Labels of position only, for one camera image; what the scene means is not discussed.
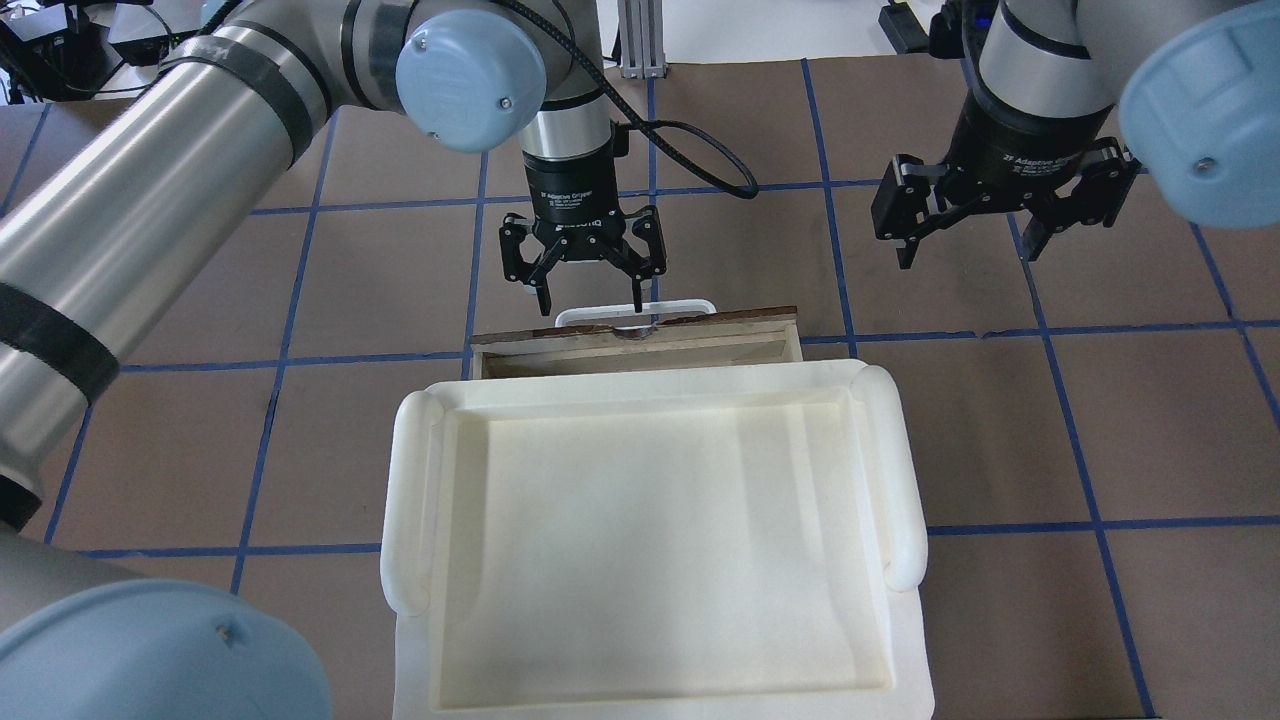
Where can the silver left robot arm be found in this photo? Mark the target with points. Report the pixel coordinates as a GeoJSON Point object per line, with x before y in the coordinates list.
{"type": "Point", "coordinates": [95, 257]}

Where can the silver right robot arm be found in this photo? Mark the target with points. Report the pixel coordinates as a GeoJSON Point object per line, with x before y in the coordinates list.
{"type": "Point", "coordinates": [1070, 101]}

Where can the white plastic tray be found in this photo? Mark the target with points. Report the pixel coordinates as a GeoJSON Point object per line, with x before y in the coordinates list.
{"type": "Point", "coordinates": [744, 542]}

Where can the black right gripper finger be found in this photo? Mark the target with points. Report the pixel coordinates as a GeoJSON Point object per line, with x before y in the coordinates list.
{"type": "Point", "coordinates": [1106, 177]}
{"type": "Point", "coordinates": [915, 199]}

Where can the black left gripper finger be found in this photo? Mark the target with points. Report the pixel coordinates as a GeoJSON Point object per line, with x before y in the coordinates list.
{"type": "Point", "coordinates": [634, 244]}
{"type": "Point", "coordinates": [533, 274]}

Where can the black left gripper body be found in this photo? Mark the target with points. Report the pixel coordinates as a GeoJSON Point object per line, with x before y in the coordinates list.
{"type": "Point", "coordinates": [573, 190]}

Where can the wooden drawer with white handle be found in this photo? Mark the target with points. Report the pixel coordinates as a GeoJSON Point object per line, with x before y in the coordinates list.
{"type": "Point", "coordinates": [669, 335]}

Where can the aluminium frame post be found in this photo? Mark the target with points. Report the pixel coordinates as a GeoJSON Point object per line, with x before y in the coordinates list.
{"type": "Point", "coordinates": [641, 40]}

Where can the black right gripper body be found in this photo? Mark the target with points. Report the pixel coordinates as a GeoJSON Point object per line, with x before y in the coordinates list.
{"type": "Point", "coordinates": [1015, 150]}

